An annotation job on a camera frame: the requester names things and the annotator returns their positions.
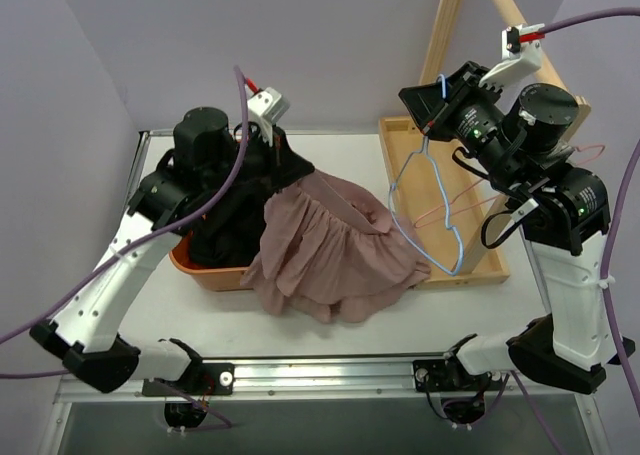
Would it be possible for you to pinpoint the blue wire hanger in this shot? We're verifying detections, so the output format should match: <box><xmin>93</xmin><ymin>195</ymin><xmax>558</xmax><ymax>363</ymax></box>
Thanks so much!
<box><xmin>387</xmin><ymin>73</ymin><xmax>465</xmax><ymax>277</ymax></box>

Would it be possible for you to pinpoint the black pleated skirt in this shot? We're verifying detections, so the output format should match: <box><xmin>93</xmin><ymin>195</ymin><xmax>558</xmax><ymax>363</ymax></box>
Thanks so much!
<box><xmin>188</xmin><ymin>183</ymin><xmax>271</xmax><ymax>269</ymax></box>

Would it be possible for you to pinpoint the pink ruffled skirt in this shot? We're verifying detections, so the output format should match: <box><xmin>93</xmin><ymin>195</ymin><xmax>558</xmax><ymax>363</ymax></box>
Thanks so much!
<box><xmin>241</xmin><ymin>170</ymin><xmax>431</xmax><ymax>324</ymax></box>

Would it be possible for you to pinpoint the pink wire hanger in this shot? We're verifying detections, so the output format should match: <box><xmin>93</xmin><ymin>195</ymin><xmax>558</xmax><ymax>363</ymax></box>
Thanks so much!
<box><xmin>414</xmin><ymin>143</ymin><xmax>606</xmax><ymax>229</ymax></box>

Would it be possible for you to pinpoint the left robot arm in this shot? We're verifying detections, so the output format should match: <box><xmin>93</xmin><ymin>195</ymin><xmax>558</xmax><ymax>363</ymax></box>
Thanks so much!
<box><xmin>29</xmin><ymin>107</ymin><xmax>314</xmax><ymax>394</ymax></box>

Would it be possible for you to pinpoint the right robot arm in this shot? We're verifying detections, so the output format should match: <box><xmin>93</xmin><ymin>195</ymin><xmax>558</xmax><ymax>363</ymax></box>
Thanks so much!
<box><xmin>399</xmin><ymin>62</ymin><xmax>635</xmax><ymax>394</ymax></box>

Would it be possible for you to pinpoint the wooden clothes rack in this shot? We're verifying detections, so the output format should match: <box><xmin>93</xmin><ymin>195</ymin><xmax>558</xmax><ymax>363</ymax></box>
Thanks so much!
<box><xmin>379</xmin><ymin>0</ymin><xmax>591</xmax><ymax>290</ymax></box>

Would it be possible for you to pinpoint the orange plastic basket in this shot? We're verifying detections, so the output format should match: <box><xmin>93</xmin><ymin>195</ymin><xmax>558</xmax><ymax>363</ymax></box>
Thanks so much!
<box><xmin>169</xmin><ymin>234</ymin><xmax>248</xmax><ymax>292</ymax></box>

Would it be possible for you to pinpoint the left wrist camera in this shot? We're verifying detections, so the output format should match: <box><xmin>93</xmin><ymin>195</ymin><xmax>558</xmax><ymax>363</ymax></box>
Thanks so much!
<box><xmin>247</xmin><ymin>87</ymin><xmax>290</xmax><ymax>147</ymax></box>

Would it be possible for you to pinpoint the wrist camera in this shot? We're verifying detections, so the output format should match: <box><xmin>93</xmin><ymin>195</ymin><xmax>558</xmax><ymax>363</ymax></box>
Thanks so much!
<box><xmin>479</xmin><ymin>24</ymin><xmax>545</xmax><ymax>89</ymax></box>
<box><xmin>247</xmin><ymin>87</ymin><xmax>290</xmax><ymax>147</ymax></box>

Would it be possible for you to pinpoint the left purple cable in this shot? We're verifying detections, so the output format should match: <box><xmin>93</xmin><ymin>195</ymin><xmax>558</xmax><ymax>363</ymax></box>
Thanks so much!
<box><xmin>0</xmin><ymin>64</ymin><xmax>261</xmax><ymax>431</ymax></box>

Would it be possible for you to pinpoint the purple cable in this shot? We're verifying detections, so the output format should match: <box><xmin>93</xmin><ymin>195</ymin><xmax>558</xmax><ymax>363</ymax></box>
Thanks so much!
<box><xmin>0</xmin><ymin>64</ymin><xmax>261</xmax><ymax>431</ymax></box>
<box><xmin>509</xmin><ymin>7</ymin><xmax>640</xmax><ymax>455</ymax></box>

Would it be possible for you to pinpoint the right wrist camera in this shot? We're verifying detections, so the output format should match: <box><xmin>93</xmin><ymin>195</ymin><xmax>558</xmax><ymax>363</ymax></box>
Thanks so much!
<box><xmin>479</xmin><ymin>24</ymin><xmax>545</xmax><ymax>89</ymax></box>

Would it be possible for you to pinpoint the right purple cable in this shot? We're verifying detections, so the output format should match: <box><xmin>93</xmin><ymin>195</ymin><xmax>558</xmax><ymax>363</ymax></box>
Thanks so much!
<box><xmin>509</xmin><ymin>7</ymin><xmax>640</xmax><ymax>455</ymax></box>

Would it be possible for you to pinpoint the aluminium mounting rail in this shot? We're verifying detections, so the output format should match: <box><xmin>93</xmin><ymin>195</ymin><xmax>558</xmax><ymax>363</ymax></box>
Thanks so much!
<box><xmin>52</xmin><ymin>130</ymin><xmax>599</xmax><ymax>404</ymax></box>

